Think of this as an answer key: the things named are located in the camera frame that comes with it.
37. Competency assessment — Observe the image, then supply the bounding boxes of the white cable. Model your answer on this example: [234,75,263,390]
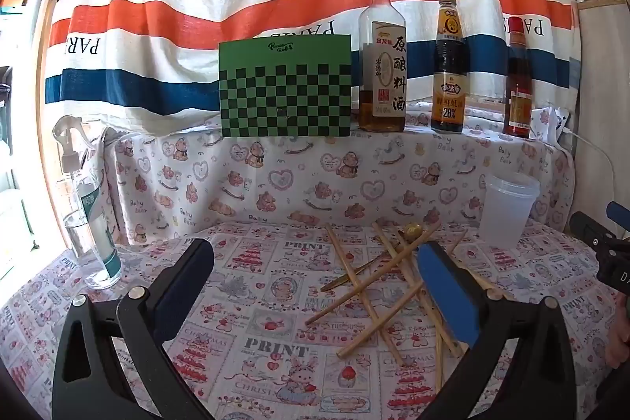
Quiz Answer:
[565,130,616,207]

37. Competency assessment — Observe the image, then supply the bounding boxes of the bear print white cloth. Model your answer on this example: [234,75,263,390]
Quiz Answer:
[101,98,576,248]

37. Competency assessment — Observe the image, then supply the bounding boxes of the dark sauce bottle yellow label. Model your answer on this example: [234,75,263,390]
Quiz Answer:
[430,0,468,134]

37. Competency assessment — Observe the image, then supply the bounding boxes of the red-capped dark bottle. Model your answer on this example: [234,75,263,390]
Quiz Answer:
[502,17,535,139]

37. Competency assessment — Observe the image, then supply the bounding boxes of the clear cooking wine bottle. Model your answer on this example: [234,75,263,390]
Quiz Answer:
[358,0,408,133]

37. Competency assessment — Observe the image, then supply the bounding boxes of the white charger plug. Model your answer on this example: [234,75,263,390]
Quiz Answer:
[554,106,573,140]

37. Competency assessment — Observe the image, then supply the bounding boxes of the gold spoon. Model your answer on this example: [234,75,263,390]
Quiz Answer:
[321,226,422,293]

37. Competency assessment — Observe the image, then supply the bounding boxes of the wooden cabinet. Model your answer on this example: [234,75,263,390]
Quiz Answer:
[576,0,630,224]

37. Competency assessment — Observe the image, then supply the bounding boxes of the red print tablecloth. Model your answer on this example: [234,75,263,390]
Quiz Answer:
[0,218,630,420]

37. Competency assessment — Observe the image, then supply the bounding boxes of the green checkered box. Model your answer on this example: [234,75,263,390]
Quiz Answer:
[218,34,353,139]

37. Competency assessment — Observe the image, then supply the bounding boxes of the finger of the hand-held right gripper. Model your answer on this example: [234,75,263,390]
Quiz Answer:
[606,202,630,231]
[570,211,618,253]

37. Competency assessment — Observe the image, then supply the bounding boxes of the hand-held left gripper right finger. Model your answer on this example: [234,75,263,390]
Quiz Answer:
[417,241,576,420]

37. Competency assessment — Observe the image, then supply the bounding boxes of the pile of wooden chopsticks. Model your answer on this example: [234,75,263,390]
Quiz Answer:
[305,220,493,394]

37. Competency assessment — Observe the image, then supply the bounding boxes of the person's right hand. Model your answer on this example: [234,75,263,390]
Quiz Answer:
[605,313,630,370]

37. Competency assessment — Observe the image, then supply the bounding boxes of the wooden window frame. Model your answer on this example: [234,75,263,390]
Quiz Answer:
[34,0,87,185]

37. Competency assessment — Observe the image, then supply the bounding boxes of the clear spray bottle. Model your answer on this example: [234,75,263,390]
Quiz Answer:
[53,115,123,289]

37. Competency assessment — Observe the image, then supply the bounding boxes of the translucent plastic cup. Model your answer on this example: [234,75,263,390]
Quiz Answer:
[477,172,541,248]

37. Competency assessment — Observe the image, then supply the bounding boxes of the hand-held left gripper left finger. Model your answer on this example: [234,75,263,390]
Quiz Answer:
[52,239,215,420]

